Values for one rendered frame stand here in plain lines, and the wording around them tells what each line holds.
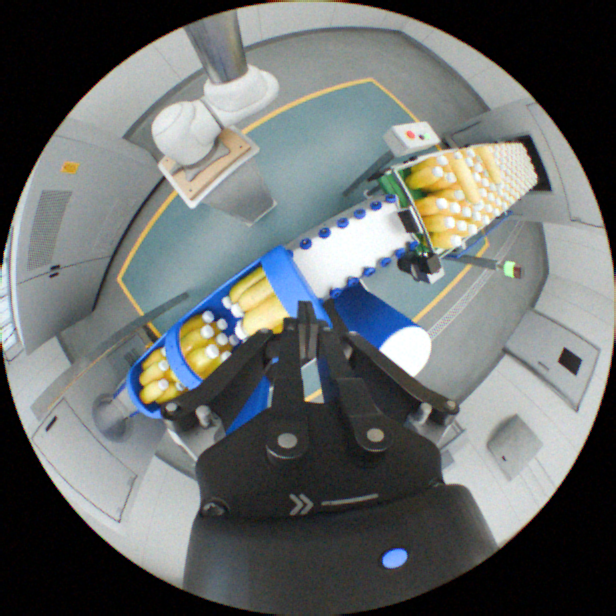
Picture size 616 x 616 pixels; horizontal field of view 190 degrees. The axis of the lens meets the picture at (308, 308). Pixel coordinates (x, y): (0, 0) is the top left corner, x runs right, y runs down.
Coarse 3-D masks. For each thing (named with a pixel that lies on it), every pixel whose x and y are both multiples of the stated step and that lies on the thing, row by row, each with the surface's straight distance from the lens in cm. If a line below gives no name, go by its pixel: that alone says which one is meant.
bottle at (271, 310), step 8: (272, 296) 52; (264, 304) 51; (272, 304) 49; (280, 304) 48; (256, 312) 51; (264, 312) 50; (272, 312) 49; (280, 312) 49; (248, 320) 52; (256, 320) 50; (264, 320) 50; (272, 320) 50; (280, 320) 50; (240, 328) 55; (248, 328) 52; (256, 328) 51; (272, 328) 53
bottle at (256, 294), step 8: (264, 280) 54; (248, 288) 56; (256, 288) 54; (264, 288) 53; (272, 288) 53; (240, 296) 57; (248, 296) 54; (256, 296) 54; (264, 296) 53; (240, 304) 56; (248, 304) 55; (256, 304) 54; (240, 312) 58; (248, 312) 57
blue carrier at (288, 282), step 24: (264, 264) 49; (288, 264) 45; (288, 288) 44; (192, 312) 70; (216, 312) 77; (288, 312) 44; (168, 336) 68; (168, 360) 66; (192, 384) 64; (144, 408) 94
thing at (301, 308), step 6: (300, 300) 21; (300, 306) 19; (300, 312) 17; (306, 312) 17; (300, 318) 16; (306, 318) 16; (300, 324) 15; (306, 324) 15; (300, 330) 15; (306, 330) 15; (300, 336) 15; (306, 336) 15; (300, 342) 15; (306, 342) 15; (300, 348) 16; (306, 348) 16; (300, 354) 16
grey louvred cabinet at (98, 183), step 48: (48, 144) 151; (96, 144) 162; (48, 192) 163; (96, 192) 182; (144, 192) 214; (48, 240) 189; (96, 240) 221; (48, 288) 229; (96, 288) 287; (48, 336) 291
